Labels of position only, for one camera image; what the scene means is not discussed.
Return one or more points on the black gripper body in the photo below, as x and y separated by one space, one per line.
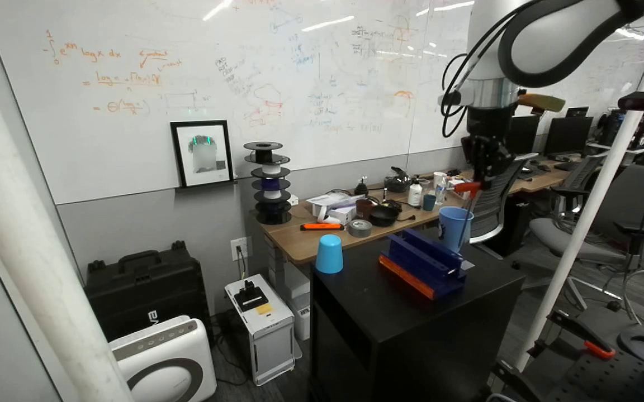
486 140

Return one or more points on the orange black clamp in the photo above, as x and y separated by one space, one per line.
590 342

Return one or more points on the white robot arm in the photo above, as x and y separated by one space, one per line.
521 43

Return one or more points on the black hard case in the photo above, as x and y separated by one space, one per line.
145 288

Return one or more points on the black cabinet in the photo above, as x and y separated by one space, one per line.
377 341

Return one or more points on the light blue inverted cup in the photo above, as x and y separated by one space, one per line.
329 255

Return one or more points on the black bowl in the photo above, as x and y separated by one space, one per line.
385 216

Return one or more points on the wall power outlet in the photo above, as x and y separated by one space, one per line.
238 249

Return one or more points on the framed portrait picture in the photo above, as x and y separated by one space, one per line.
202 153

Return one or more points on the orange utility knife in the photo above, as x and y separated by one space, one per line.
318 227

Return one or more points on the grey tape roll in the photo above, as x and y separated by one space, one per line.
359 228

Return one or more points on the white tripod pole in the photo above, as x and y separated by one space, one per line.
582 228

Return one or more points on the white box unit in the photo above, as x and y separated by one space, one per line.
269 327

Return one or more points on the blue upright cup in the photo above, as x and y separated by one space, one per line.
455 225

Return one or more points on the white bottle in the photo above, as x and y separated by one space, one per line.
415 195

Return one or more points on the white foreground pole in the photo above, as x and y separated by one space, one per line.
44 274

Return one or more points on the wooden desk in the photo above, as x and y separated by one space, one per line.
295 240

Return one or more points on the white box on desk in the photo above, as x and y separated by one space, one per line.
323 205

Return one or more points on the black computer monitor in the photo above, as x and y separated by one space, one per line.
566 135

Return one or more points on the orange handled tool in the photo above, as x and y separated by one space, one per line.
467 189

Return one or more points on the blue and orange rack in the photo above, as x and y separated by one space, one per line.
423 265

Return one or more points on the white air purifier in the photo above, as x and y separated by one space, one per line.
169 363

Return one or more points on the stack of filament spools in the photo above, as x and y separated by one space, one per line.
269 182

